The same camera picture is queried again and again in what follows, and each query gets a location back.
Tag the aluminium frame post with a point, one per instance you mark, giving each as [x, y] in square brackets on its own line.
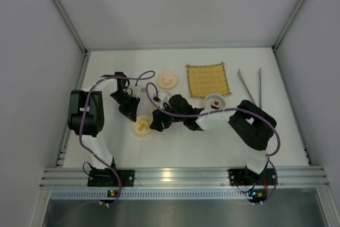
[288, 23]
[70, 26]

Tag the left aluminium frame post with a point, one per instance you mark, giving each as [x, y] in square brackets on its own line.
[70, 26]

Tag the slotted cable duct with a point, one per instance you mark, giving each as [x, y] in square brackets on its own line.
[153, 194]

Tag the sushi roll red centre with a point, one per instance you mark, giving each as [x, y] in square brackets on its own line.
[215, 104]

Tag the right aluminium frame post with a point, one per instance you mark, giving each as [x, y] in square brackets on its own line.
[288, 23]

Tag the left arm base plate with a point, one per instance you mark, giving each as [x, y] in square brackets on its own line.
[106, 178]

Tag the pink lunch bowl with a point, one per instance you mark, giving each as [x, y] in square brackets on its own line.
[208, 99]

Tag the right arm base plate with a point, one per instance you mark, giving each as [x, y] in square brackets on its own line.
[244, 177]

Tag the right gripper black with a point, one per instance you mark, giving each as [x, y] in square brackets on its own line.
[164, 117]

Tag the metal tongs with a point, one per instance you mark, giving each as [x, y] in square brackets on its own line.
[248, 90]

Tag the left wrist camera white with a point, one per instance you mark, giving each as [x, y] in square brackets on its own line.
[135, 91]

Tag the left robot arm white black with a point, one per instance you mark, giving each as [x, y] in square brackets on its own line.
[86, 118]

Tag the aluminium mounting rail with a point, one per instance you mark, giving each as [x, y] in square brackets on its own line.
[181, 178]

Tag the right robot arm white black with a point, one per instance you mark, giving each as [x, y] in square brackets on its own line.
[252, 125]

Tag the bamboo sushi mat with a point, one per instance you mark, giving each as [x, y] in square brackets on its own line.
[204, 80]

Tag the cream lid orange handle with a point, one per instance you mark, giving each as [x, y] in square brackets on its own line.
[141, 127]

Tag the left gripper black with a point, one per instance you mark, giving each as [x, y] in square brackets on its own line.
[127, 104]

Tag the cream lid pink handle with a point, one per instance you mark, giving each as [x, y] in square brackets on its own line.
[167, 80]

